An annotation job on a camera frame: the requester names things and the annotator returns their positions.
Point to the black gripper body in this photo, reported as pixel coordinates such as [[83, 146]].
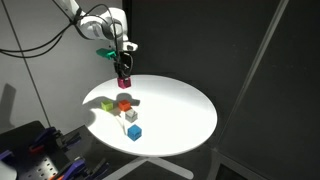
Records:
[[123, 63]]

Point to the pink block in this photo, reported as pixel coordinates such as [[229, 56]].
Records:
[[124, 83]]

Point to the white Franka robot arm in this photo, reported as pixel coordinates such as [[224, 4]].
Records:
[[96, 28]]

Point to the orange block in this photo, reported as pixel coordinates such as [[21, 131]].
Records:
[[124, 105]]

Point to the grey block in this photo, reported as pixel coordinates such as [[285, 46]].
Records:
[[131, 115]]

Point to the blue block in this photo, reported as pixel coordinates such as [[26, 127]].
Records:
[[134, 132]]

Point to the round white table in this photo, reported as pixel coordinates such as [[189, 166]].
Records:
[[173, 110]]

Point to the purple spring clamp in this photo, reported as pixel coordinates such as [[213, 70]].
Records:
[[43, 136], [75, 166]]

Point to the perforated metal breadboard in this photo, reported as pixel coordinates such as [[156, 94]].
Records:
[[36, 168]]

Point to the grey diagonal metal pole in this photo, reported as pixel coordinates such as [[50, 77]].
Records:
[[253, 70]]

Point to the white rounded object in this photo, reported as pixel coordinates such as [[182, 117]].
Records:
[[6, 171]]

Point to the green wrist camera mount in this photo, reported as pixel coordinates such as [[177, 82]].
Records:
[[106, 53]]

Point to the black vertical frame post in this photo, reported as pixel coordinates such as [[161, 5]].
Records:
[[127, 20]]

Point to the grey metal frame rail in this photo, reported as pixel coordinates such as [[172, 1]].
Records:
[[230, 163]]

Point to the small metal bracket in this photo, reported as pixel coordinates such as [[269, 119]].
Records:
[[6, 155]]

